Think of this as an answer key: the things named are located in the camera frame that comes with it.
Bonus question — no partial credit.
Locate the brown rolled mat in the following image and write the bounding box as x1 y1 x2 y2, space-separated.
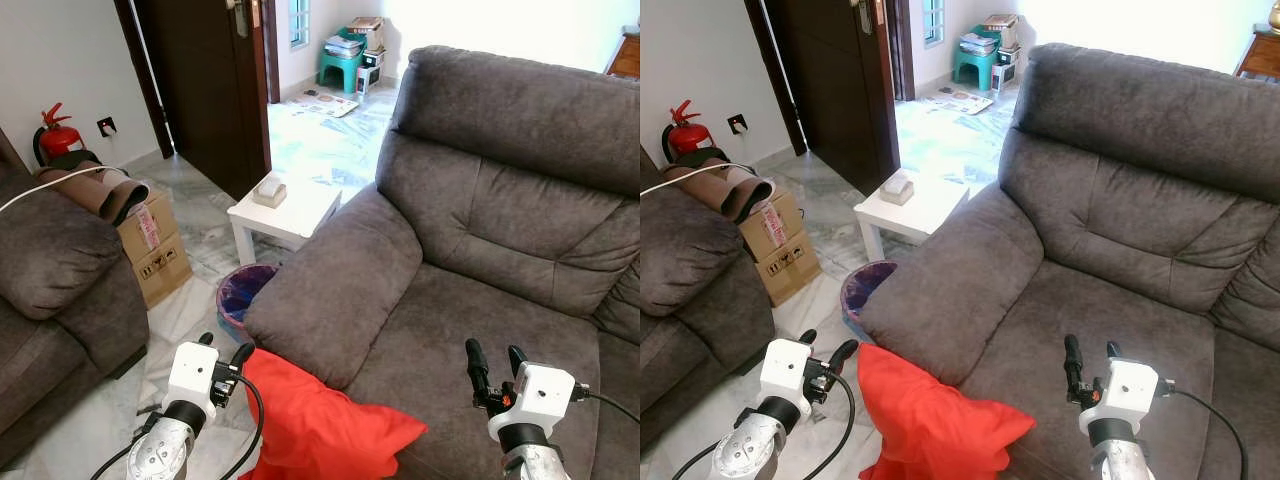
665 158 777 224
35 160 152 227

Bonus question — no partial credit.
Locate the dark brown door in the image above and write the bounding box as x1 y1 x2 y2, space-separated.
745 0 902 197
113 0 274 202

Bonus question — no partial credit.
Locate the red pillow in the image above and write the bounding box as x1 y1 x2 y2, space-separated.
856 343 1037 480
240 347 429 480

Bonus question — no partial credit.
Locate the open brown cardboard box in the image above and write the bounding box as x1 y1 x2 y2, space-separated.
983 13 1022 50
345 15 387 52

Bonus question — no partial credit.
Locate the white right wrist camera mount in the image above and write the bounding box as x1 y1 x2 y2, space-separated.
1105 358 1162 422
512 362 580 429

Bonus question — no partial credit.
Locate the red fire extinguisher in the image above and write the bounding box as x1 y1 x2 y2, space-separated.
662 99 716 162
33 102 87 167

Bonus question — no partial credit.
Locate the metal door handle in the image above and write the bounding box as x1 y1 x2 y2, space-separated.
852 0 887 37
226 0 264 40

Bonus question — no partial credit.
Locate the small white appliance box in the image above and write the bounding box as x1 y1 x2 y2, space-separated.
357 47 387 97
990 45 1022 94

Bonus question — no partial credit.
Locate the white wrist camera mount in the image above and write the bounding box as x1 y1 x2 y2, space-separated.
1105 358 1162 422
165 341 222 419
512 362 580 429
758 338 814 416

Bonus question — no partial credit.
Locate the printed newspaper sheet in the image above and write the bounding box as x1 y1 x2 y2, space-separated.
290 88 360 120
925 87 995 116

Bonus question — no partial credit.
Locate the green plastic stool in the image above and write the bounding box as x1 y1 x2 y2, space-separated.
318 27 368 95
950 25 1000 90

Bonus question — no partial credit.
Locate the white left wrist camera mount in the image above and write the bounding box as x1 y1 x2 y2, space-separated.
165 341 222 419
758 338 814 416

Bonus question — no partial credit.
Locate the taped cardboard box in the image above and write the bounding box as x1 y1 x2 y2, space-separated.
117 190 195 310
738 190 824 308

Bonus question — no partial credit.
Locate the beige tissue box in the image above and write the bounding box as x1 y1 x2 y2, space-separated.
250 172 289 210
878 169 917 207

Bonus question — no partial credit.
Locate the white cable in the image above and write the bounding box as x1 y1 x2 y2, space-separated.
0 165 107 214
640 162 732 198

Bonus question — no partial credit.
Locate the bin with purple liner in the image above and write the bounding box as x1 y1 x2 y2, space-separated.
216 263 282 345
840 260 902 344

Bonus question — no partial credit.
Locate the white side table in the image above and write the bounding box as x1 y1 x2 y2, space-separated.
227 178 344 267
853 177 970 264

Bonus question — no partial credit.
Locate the grey suede armchair sofa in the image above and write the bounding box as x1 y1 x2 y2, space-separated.
858 42 1280 480
243 45 641 480

